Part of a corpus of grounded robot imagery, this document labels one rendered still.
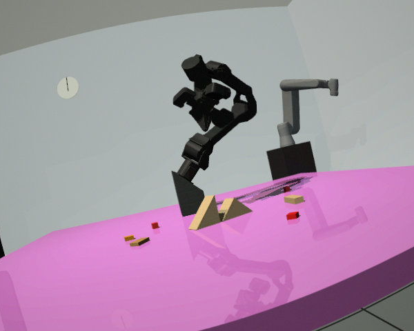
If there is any small orange block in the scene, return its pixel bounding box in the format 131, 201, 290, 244
124, 234, 134, 241

